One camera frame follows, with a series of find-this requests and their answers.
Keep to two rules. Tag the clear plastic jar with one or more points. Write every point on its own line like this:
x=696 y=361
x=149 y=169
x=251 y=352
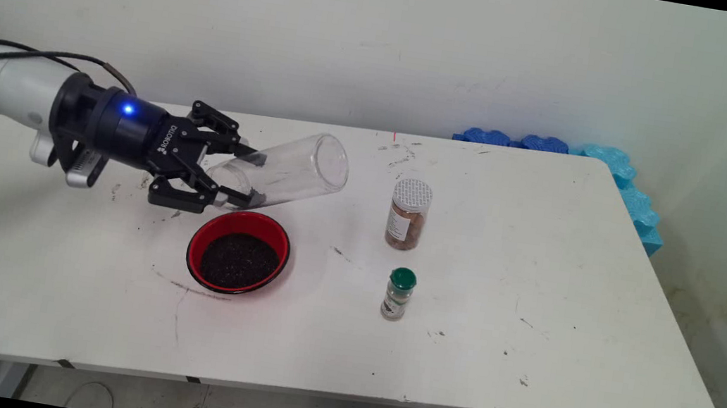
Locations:
x=296 y=173

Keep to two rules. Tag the cyan foam mat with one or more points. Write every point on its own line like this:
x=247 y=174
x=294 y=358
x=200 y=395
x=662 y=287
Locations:
x=614 y=164

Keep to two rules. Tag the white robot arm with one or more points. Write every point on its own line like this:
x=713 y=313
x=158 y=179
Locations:
x=3 y=82

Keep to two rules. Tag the red bowl with black seeds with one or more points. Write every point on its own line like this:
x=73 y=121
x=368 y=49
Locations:
x=205 y=239

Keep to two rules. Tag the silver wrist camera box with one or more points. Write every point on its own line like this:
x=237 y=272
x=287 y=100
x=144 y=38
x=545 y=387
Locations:
x=84 y=168

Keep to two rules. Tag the black tape strip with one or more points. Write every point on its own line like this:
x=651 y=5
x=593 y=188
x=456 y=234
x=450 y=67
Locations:
x=194 y=379
x=66 y=364

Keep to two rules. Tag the small spice bottle green cap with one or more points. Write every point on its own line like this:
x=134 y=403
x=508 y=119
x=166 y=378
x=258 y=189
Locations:
x=398 y=298

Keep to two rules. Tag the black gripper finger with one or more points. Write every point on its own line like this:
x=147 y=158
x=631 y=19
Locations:
x=221 y=127
x=183 y=196

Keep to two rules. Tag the brown spice jar white lid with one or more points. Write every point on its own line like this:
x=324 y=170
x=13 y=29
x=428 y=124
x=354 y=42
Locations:
x=407 y=224

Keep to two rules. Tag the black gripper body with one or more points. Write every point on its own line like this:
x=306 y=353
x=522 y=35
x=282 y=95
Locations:
x=132 y=129

